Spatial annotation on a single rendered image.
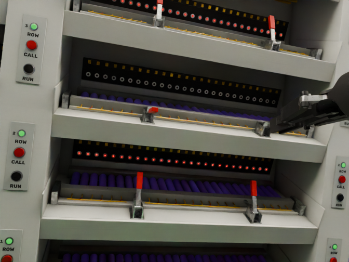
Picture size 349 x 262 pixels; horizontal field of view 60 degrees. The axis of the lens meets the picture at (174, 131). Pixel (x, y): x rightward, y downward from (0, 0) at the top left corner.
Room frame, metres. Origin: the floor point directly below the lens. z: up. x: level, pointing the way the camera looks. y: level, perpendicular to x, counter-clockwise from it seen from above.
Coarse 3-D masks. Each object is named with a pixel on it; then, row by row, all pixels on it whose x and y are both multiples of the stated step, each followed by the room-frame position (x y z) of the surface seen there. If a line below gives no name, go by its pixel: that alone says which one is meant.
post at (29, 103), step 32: (32, 0) 0.54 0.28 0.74; (64, 0) 0.55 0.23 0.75; (64, 64) 0.64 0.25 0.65; (0, 96) 0.53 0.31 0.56; (32, 96) 0.54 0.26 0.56; (0, 128) 0.53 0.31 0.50; (0, 160) 0.53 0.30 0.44; (32, 160) 0.55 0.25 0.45; (0, 192) 0.54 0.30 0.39; (32, 192) 0.55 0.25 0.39; (0, 224) 0.54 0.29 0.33; (32, 224) 0.55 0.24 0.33; (32, 256) 0.55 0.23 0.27
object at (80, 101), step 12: (72, 96) 0.61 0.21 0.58; (84, 108) 0.60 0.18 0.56; (96, 108) 0.62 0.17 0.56; (108, 108) 0.63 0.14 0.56; (120, 108) 0.63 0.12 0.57; (132, 108) 0.64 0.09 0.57; (168, 108) 0.67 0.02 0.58; (180, 120) 0.65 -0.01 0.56; (192, 120) 0.67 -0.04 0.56; (204, 120) 0.67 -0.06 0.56; (216, 120) 0.69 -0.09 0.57; (228, 120) 0.69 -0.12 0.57; (240, 120) 0.70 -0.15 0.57; (252, 120) 0.71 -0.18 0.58; (288, 132) 0.74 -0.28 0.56; (300, 132) 0.74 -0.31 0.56
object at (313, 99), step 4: (304, 96) 0.46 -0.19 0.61; (308, 96) 0.46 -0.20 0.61; (312, 96) 0.46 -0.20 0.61; (316, 96) 0.46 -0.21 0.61; (320, 96) 0.46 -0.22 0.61; (324, 96) 0.45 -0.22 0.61; (300, 100) 0.47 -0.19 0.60; (304, 100) 0.46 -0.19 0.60; (308, 100) 0.46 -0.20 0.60; (312, 100) 0.46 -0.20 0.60; (316, 100) 0.46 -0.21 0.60; (308, 108) 0.47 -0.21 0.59
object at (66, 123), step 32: (64, 96) 0.60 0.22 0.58; (160, 96) 0.78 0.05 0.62; (192, 96) 0.80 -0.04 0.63; (64, 128) 0.57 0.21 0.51; (96, 128) 0.58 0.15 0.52; (128, 128) 0.59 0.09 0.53; (160, 128) 0.61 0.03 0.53; (192, 128) 0.63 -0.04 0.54; (224, 128) 0.68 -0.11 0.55; (320, 128) 0.73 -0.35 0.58; (320, 160) 0.71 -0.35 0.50
